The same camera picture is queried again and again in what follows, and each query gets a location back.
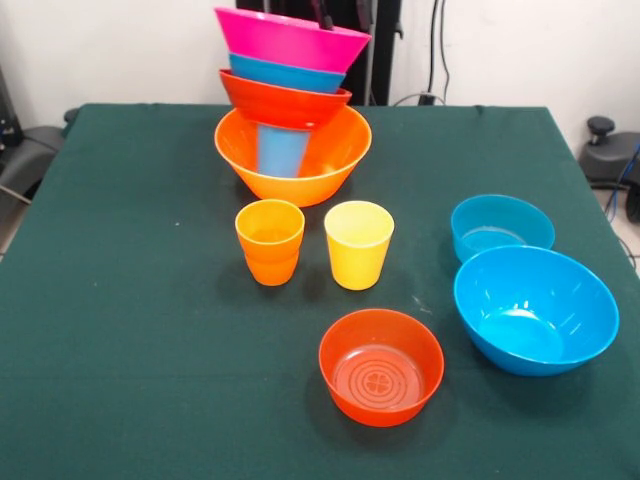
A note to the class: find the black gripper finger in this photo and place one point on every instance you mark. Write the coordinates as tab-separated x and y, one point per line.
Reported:
324	15
364	10

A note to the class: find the large pink bowl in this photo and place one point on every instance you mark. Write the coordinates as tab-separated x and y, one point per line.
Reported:
290	45

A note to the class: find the large blue bowl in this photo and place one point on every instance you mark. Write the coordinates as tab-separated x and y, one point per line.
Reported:
285	75
535	310

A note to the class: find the wide red bowl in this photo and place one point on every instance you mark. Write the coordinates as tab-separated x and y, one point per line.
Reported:
280	105

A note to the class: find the blue cup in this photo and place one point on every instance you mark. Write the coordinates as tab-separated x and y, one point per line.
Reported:
282	150

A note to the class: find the large orange bowl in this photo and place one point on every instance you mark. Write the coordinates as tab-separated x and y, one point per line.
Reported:
320	185

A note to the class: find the orange cup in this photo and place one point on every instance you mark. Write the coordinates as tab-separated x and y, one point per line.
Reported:
272	274
270	235

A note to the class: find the yellow cup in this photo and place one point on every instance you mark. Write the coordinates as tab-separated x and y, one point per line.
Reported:
359	260

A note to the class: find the small teal blue bowl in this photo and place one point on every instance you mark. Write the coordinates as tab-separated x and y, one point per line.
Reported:
500	225

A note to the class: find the small red bowl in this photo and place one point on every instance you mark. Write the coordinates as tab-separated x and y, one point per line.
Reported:
380	380

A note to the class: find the dark green table cloth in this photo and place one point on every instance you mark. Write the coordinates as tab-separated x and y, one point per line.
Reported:
280	445

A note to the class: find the black pedestal leg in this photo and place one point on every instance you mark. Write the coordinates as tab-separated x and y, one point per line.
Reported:
607	160
30	150

